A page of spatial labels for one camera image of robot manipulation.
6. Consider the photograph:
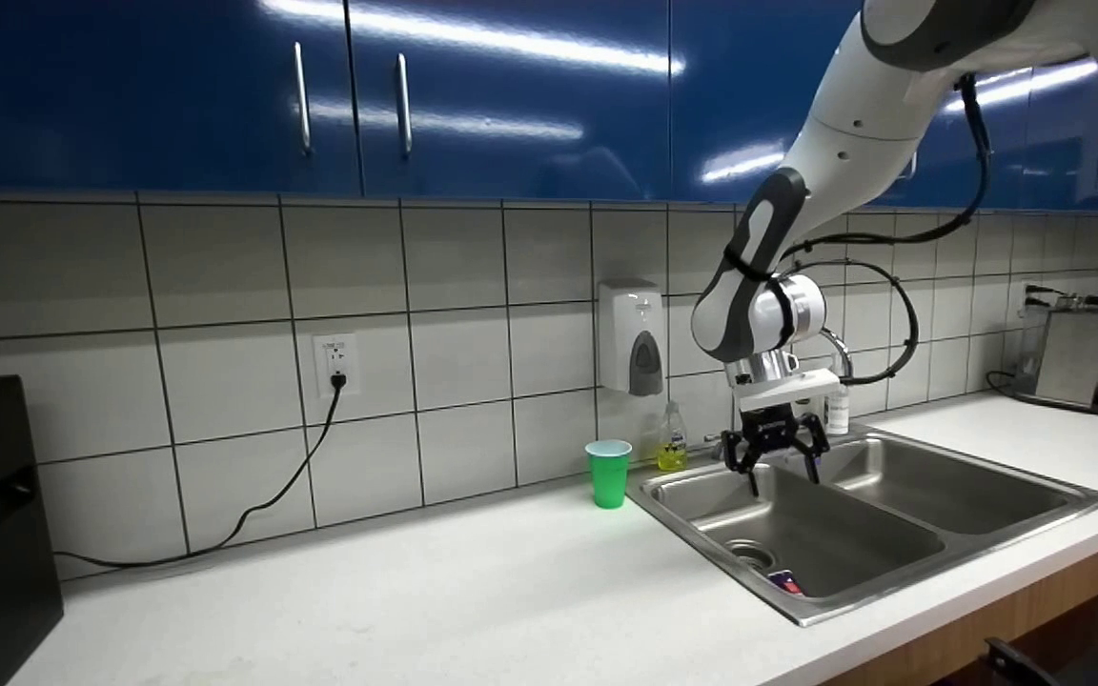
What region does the yellow dish soap bottle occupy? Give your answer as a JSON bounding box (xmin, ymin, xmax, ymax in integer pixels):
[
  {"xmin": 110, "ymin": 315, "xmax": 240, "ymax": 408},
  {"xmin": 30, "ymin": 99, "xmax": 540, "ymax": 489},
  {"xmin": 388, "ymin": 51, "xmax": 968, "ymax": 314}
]
[{"xmin": 646, "ymin": 400, "xmax": 692, "ymax": 476}]

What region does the stainless steel double sink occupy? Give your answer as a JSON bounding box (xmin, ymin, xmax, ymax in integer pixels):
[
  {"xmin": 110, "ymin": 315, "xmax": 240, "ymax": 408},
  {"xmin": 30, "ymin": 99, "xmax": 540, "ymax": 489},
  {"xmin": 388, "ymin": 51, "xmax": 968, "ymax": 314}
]
[{"xmin": 629, "ymin": 424, "xmax": 1098, "ymax": 630}]

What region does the metal cabinet door handle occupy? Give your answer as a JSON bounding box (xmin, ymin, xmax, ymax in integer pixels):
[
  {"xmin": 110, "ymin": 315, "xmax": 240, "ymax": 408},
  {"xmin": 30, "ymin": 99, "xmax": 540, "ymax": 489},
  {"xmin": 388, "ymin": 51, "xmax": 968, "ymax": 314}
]
[
  {"xmin": 392, "ymin": 51, "xmax": 419, "ymax": 159},
  {"xmin": 289, "ymin": 37, "xmax": 317, "ymax": 155}
]

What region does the white wall power outlet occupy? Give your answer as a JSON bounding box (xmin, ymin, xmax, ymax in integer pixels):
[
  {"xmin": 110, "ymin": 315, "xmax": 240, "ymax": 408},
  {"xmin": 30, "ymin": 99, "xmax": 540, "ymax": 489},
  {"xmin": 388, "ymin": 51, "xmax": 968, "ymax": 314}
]
[{"xmin": 313, "ymin": 328, "xmax": 360, "ymax": 396}]

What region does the green plastic cup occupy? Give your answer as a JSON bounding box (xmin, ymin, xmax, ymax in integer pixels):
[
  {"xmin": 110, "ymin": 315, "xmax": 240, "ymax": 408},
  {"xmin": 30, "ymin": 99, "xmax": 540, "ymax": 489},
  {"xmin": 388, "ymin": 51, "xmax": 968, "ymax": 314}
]
[{"xmin": 580, "ymin": 436, "xmax": 636, "ymax": 515}]

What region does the blue cabinet door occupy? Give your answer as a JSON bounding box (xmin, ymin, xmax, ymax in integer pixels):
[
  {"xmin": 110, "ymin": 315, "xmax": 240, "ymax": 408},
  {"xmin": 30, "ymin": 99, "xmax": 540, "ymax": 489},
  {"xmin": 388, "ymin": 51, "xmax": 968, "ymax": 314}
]
[
  {"xmin": 665, "ymin": 0, "xmax": 1098, "ymax": 219},
  {"xmin": 0, "ymin": 0, "xmax": 357, "ymax": 202},
  {"xmin": 341, "ymin": 0, "xmax": 681, "ymax": 211}
]

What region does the wooden base cabinet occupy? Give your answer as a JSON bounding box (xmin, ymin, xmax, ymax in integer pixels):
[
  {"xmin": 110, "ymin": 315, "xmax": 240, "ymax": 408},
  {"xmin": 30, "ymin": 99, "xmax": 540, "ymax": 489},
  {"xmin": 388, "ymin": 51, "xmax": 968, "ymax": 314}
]
[{"xmin": 822, "ymin": 530, "xmax": 1098, "ymax": 686}]

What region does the black power cord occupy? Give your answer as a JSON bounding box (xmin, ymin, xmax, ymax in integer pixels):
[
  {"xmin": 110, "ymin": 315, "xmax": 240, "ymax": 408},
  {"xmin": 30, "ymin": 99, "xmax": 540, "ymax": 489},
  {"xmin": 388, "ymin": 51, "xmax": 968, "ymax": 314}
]
[{"xmin": 48, "ymin": 365, "xmax": 352, "ymax": 573}]

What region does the clear pump soap bottle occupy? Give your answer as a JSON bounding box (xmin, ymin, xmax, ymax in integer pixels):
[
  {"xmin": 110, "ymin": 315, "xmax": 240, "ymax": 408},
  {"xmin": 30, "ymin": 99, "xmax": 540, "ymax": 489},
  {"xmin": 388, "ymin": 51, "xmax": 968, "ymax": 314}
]
[{"xmin": 822, "ymin": 377, "xmax": 861, "ymax": 441}]

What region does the white wall soap dispenser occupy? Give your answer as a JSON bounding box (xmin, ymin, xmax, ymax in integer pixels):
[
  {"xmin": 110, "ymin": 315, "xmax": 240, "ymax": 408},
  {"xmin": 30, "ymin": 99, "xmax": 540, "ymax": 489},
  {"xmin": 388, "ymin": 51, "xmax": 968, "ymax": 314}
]
[{"xmin": 596, "ymin": 280, "xmax": 672, "ymax": 400}]

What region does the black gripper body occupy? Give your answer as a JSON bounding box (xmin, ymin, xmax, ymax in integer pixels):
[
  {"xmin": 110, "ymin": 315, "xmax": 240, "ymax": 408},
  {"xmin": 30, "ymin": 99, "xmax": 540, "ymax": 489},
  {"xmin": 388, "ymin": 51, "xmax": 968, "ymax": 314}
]
[{"xmin": 733, "ymin": 403, "xmax": 822, "ymax": 460}]

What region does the silver countertop appliance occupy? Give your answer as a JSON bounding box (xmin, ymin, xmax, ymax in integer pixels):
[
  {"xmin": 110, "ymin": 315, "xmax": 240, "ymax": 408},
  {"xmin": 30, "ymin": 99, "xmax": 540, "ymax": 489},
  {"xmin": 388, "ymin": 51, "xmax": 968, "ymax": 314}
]
[{"xmin": 1017, "ymin": 283, "xmax": 1098, "ymax": 427}]

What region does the purple chocolate protein bar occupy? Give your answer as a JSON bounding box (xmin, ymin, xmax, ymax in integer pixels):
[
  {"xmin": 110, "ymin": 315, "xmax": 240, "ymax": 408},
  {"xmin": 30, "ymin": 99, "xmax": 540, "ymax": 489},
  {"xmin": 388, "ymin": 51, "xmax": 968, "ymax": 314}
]
[{"xmin": 761, "ymin": 567, "xmax": 810, "ymax": 601}]

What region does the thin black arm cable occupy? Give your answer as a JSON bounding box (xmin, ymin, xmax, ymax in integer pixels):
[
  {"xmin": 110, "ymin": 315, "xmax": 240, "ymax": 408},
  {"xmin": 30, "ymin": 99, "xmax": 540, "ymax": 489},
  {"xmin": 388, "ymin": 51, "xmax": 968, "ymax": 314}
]
[{"xmin": 773, "ymin": 74, "xmax": 1000, "ymax": 391}]

